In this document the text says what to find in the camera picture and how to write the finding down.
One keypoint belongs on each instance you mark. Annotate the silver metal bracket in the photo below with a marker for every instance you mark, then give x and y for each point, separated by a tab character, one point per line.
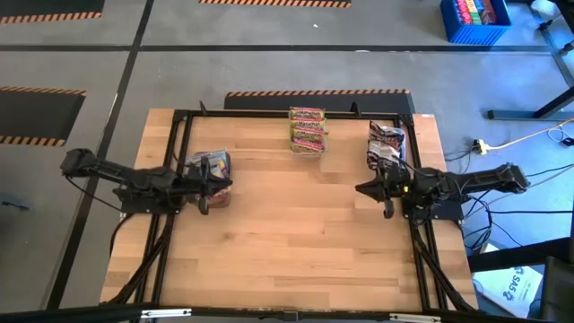
414	317
166	312

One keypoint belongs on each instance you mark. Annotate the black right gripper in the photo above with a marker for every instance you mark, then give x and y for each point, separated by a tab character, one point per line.
406	185

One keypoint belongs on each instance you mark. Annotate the dark metal desk frame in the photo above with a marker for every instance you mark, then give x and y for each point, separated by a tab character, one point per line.
515	115

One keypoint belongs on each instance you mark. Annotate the dark grey chair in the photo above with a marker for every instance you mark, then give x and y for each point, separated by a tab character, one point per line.
558	291

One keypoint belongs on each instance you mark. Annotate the white yellow power strip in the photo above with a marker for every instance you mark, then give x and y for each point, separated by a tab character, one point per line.
480	145

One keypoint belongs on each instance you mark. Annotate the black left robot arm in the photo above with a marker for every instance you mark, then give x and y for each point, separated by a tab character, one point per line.
134	177

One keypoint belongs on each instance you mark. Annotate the black aluminium table frame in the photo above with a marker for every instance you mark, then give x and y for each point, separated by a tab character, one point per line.
242	113

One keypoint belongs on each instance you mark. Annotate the black metal beam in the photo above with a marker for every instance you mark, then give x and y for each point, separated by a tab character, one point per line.
515	259

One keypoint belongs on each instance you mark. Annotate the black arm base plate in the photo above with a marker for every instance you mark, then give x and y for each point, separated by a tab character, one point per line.
134	208
453	214

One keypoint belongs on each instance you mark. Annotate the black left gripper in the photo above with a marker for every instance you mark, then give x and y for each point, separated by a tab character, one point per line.
188	183

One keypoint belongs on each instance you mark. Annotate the clear plastic container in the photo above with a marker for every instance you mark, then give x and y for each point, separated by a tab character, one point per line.
404	143

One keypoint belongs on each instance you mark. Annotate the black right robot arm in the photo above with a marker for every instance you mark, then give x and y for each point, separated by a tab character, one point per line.
484	179

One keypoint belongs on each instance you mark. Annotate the colourful packs in crate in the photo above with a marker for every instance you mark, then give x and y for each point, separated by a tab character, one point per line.
475	11

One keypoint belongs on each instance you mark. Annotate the green ramen packet stack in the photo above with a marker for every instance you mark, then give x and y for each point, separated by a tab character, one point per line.
308	154

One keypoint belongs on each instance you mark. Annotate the blue plastic crate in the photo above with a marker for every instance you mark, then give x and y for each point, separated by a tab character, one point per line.
453	31

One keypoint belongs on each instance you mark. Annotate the black plug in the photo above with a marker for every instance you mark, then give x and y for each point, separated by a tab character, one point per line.
568	141

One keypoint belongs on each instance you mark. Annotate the black hazard-striped floor mat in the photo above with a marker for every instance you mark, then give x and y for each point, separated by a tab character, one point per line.
45	6
269	2
36	116
269	102

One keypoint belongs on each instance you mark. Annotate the dark floor object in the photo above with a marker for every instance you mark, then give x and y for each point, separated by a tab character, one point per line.
13	204

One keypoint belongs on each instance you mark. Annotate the dark smoked plastic container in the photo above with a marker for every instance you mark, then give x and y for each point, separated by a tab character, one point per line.
224	205

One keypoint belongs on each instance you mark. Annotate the white printed cardboard box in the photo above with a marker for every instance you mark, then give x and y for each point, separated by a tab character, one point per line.
507	287

